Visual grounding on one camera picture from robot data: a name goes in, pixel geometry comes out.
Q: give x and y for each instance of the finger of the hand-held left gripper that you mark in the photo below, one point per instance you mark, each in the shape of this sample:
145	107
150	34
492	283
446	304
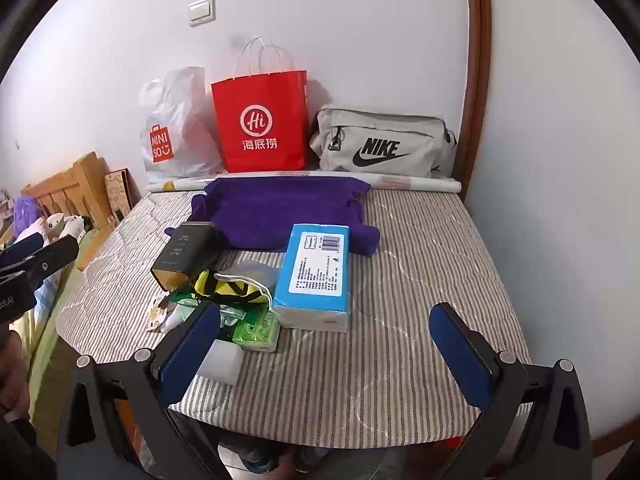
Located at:
50	257
20	249

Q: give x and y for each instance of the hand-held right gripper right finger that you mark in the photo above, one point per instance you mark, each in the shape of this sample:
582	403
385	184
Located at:
460	355

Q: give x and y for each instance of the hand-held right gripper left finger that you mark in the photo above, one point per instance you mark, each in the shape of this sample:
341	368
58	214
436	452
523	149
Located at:
192	355

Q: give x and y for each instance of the green tissue pack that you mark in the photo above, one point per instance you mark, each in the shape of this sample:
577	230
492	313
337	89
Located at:
255	332

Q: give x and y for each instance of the yellow and black sock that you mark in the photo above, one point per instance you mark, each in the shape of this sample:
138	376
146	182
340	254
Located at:
235	290

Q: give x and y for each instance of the clear plastic bag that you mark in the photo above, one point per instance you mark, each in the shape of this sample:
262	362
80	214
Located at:
250	267

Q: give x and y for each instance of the purple plush toy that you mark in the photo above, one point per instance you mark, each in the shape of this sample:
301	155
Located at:
27	212

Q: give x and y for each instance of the green bedsheet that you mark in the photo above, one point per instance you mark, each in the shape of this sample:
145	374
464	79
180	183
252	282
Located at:
50	350

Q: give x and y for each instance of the striped mattress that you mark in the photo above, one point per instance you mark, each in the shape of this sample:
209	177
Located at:
400	310

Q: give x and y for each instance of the wooden headboard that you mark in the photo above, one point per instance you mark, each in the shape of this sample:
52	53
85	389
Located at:
75	185

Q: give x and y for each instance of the patterned cardboard box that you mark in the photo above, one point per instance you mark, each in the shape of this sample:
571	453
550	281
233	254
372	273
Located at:
119	195

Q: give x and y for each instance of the dark green box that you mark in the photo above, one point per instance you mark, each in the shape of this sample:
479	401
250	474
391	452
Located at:
185	255

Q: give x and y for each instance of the blue tissue pack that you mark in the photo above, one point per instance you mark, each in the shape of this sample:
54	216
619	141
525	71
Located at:
300	310

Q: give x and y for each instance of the purple towel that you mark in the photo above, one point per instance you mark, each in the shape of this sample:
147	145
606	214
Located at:
280	210

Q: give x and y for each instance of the rolled white printed paper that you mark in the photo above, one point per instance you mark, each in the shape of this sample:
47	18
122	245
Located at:
425	184

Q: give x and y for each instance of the white plastic shopping bag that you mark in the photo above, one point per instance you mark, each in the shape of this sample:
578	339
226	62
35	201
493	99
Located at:
175	105

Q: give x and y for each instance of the grey waist bag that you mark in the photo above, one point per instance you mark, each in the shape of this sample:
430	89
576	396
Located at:
400	127

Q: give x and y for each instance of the red paper shopping bag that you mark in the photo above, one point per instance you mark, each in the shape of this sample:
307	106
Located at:
260	105

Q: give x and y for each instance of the brown wooden door frame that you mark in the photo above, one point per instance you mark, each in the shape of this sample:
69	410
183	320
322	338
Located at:
477	85

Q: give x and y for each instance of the white wall light switch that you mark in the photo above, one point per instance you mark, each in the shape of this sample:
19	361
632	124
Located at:
202	11

